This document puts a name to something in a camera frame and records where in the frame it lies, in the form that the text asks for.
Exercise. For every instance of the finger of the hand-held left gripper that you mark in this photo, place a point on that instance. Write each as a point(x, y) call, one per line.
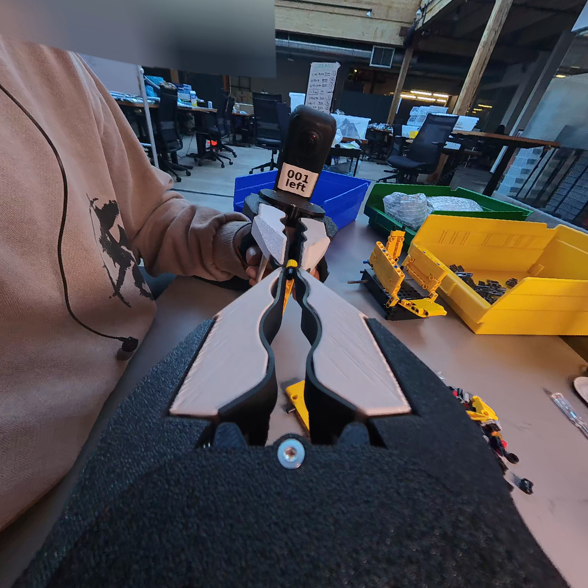
point(271, 234)
point(317, 243)

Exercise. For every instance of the pile of small building pieces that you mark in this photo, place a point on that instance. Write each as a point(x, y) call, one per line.
point(482, 409)

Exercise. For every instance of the yellow storage bin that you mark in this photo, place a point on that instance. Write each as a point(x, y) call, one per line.
point(528, 312)

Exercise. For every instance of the crumpled clear plastic bag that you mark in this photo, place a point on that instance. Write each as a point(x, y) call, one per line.
point(406, 209)

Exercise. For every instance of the person's beige hoodie torso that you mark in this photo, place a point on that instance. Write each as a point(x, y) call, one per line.
point(46, 321)

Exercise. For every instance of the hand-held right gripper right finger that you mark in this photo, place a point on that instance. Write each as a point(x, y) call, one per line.
point(353, 363)

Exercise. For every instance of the black office chair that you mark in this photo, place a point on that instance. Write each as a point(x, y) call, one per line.
point(427, 142)
point(266, 119)
point(170, 128)
point(216, 128)

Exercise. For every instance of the bubble wrap bag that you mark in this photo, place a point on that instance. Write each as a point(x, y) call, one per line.
point(454, 203)

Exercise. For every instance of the black round connector piece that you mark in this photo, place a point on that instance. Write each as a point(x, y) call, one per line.
point(526, 486)

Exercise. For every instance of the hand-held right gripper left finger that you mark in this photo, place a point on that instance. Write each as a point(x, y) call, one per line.
point(220, 367)

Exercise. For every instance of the cluttered workbench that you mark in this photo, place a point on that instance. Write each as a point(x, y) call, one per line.
point(183, 109)

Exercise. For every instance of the person's dark blue trousers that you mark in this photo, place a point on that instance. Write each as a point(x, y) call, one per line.
point(156, 282)

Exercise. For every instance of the white sign board on stand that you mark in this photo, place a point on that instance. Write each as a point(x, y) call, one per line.
point(321, 87)

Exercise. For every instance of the wooden post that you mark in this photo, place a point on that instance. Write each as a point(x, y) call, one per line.
point(482, 55)
point(400, 82)

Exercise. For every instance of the person's left forearm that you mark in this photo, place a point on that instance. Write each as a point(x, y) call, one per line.
point(183, 239)

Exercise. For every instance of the clear plastic box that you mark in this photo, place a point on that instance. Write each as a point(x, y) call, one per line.
point(353, 126)

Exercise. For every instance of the wooden table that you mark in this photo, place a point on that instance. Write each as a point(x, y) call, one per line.
point(505, 138)

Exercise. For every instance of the white book stand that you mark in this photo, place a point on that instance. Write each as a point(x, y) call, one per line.
point(582, 388)

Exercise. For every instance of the blue storage bin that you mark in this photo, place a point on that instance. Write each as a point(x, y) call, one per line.
point(344, 197)

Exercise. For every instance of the pile of dark pieces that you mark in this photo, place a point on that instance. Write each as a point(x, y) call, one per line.
point(487, 287)

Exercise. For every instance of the green storage bin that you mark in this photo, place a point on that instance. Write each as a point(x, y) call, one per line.
point(505, 213)

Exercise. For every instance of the yellow gear block assembly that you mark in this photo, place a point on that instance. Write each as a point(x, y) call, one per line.
point(296, 395)

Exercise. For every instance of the grey desk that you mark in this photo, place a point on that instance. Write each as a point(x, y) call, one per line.
point(505, 367)

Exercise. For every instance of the yellow black robot model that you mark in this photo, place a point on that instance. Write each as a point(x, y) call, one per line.
point(388, 271)

